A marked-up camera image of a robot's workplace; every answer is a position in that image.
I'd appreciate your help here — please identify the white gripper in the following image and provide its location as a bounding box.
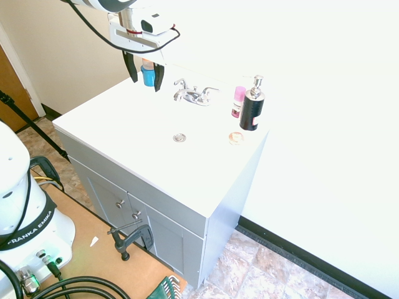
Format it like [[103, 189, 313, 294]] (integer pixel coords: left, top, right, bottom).
[[108, 13, 166, 93]]

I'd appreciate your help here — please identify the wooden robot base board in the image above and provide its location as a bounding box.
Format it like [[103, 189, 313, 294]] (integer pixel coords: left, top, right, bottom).
[[30, 168, 188, 299]]

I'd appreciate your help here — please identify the blue cup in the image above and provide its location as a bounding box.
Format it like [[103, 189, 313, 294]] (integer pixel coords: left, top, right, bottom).
[[140, 57, 156, 88]]

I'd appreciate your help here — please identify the chrome faucet spout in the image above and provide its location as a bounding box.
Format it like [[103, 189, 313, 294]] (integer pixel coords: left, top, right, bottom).
[[173, 88, 200, 105]]

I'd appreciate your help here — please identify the pink capped small bottle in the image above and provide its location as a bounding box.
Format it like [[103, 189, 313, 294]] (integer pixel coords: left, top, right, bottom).
[[231, 86, 246, 119]]

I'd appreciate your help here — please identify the black soap dispenser bottle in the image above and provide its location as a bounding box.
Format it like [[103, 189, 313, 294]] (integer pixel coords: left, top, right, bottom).
[[239, 75, 266, 131]]

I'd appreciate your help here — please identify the black tripod leg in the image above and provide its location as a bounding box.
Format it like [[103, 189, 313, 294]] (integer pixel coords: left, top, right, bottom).
[[0, 90, 71, 163]]

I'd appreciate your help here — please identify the grey vanity cabinet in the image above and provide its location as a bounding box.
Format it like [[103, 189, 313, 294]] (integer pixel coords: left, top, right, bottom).
[[52, 125, 269, 290]]

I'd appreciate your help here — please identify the brown wooden door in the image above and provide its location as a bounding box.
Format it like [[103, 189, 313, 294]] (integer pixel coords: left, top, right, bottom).
[[0, 43, 40, 133]]

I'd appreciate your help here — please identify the black metal C-clamp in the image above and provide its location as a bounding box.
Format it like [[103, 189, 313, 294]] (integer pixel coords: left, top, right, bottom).
[[107, 219, 155, 262]]

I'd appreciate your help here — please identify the green hex key set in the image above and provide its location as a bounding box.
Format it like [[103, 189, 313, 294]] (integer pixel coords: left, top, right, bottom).
[[146, 275, 181, 299]]

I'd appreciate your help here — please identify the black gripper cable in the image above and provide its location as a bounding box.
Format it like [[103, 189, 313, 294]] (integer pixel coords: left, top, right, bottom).
[[64, 0, 181, 54]]

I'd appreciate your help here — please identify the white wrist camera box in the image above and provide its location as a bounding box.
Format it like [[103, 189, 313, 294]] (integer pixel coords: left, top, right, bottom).
[[132, 9, 177, 37]]

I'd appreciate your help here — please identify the chrome cold water handle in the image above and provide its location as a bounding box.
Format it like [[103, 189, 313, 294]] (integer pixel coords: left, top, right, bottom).
[[200, 87, 221, 101]]

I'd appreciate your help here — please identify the thick black cable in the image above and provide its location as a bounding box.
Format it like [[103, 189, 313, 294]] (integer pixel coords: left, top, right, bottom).
[[0, 258, 135, 299]]

